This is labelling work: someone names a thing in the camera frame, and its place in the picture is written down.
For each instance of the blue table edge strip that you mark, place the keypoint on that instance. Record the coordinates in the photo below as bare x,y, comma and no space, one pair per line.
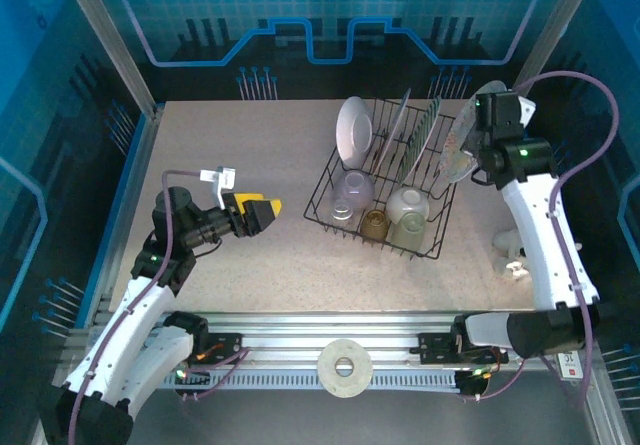
116,215

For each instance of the black and white plush toy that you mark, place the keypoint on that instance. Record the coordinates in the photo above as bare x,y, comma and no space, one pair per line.
505,240

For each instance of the pale pink plate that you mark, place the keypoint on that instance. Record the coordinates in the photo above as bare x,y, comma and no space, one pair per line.
352,130

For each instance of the clear drinking glass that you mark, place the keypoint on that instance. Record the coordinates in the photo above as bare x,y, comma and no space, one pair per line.
342,213

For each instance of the amber drinking glass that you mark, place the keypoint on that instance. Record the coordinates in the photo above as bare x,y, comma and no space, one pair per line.
374,225

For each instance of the aluminium frame rail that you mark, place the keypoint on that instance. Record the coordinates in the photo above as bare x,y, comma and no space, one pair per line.
300,325

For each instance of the white tape roll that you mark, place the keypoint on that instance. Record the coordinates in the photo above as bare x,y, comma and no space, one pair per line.
330,370

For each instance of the pale green tumbler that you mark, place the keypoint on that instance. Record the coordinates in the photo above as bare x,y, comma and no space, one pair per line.
407,232

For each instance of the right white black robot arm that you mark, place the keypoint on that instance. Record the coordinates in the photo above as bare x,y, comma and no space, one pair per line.
540,235

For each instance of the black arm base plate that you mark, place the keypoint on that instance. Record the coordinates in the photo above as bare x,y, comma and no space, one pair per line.
435,347
225,345

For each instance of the white bowl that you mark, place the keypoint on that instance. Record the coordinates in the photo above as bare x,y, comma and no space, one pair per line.
407,202

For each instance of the white label card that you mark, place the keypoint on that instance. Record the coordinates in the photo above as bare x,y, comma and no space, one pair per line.
570,365

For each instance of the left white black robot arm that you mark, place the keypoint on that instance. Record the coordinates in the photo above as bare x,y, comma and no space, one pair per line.
125,325

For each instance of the small black circuit board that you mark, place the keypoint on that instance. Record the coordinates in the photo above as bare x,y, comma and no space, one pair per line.
472,382
192,380

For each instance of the floral patterned plate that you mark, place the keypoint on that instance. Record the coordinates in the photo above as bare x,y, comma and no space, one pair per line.
457,150

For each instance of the clear lilac glass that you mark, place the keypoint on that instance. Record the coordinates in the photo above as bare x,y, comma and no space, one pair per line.
352,190

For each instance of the aluminium frame post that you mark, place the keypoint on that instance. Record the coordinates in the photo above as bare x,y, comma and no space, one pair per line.
116,45
548,40

